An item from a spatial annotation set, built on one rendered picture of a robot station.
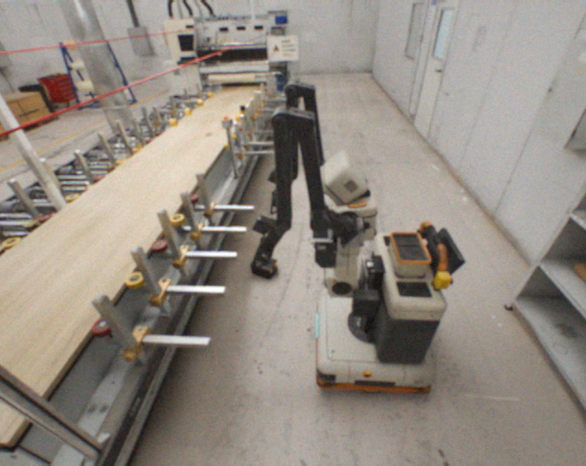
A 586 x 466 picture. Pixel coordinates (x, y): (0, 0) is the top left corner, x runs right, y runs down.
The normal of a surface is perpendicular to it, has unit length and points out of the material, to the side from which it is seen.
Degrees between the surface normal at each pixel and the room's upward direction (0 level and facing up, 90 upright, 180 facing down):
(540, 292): 90
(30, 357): 0
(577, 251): 90
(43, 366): 0
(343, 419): 0
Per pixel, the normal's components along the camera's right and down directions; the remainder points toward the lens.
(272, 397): -0.04, -0.79
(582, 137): -0.07, 0.61
